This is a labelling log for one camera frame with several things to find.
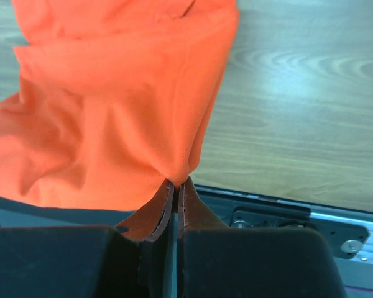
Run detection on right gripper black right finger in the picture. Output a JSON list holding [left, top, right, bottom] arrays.
[[177, 179, 346, 298]]

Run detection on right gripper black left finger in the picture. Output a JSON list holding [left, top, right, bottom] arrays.
[[0, 181, 175, 297]]

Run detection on orange polo shirt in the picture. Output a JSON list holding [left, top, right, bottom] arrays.
[[0, 1, 239, 211]]

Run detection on aluminium frame rail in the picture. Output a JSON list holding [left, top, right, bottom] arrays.
[[311, 212, 373, 297]]

